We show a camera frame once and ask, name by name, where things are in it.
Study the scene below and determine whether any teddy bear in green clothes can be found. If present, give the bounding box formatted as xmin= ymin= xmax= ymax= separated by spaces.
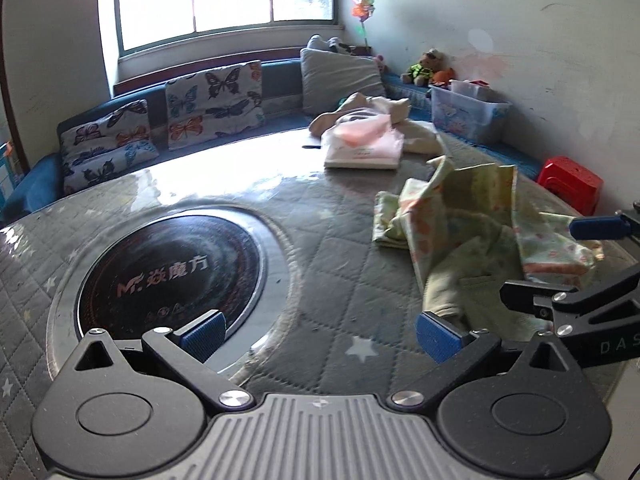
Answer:
xmin=402 ymin=49 xmax=448 ymax=87

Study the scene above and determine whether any red plastic stool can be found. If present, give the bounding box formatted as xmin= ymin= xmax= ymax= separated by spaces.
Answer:
xmin=537 ymin=156 xmax=604 ymax=216

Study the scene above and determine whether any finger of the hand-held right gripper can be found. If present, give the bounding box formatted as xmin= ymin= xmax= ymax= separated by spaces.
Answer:
xmin=501 ymin=267 xmax=640 ymax=337
xmin=569 ymin=208 xmax=640 ymax=243

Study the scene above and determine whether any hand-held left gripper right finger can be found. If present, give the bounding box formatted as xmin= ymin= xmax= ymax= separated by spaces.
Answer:
xmin=390 ymin=310 xmax=589 ymax=408

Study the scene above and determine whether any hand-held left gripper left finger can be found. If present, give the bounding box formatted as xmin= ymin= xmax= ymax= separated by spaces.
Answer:
xmin=74 ymin=310 xmax=256 ymax=409

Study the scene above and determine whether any grey pillow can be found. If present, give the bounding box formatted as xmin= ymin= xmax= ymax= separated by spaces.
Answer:
xmin=300 ymin=47 xmax=388 ymax=116

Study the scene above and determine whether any large butterfly print cushion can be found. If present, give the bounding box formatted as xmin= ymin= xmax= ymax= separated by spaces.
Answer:
xmin=165 ymin=60 xmax=266 ymax=151

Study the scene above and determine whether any cream garment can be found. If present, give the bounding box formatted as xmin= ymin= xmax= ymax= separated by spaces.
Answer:
xmin=307 ymin=92 xmax=448 ymax=157

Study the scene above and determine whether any small butterfly print cushion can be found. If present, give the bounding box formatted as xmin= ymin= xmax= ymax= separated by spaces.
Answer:
xmin=57 ymin=100 xmax=153 ymax=158
xmin=61 ymin=137 xmax=162 ymax=197

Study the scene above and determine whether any green patterned baby garment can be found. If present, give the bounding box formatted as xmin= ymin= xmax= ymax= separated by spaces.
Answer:
xmin=372 ymin=157 xmax=608 ymax=322

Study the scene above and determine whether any blue sofa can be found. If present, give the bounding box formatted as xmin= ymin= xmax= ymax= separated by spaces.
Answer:
xmin=0 ymin=57 xmax=546 ymax=221

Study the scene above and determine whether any black and white plush toy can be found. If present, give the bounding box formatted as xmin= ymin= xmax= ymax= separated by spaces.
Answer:
xmin=307 ymin=35 xmax=373 ymax=57

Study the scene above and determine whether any white tissue pack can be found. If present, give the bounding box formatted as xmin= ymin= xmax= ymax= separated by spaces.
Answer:
xmin=322 ymin=112 xmax=406 ymax=171

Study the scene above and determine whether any black round induction cooktop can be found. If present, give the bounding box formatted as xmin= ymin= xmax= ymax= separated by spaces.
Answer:
xmin=52 ymin=205 xmax=293 ymax=361

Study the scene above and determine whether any small clear plastic container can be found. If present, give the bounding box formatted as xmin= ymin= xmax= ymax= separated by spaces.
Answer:
xmin=449 ymin=79 xmax=490 ymax=100

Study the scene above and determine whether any clear plastic storage box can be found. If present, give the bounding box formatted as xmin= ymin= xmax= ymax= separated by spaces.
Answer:
xmin=429 ymin=80 xmax=513 ymax=146

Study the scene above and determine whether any colourful pinwheel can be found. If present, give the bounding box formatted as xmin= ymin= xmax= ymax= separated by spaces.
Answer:
xmin=350 ymin=0 xmax=377 ymax=48

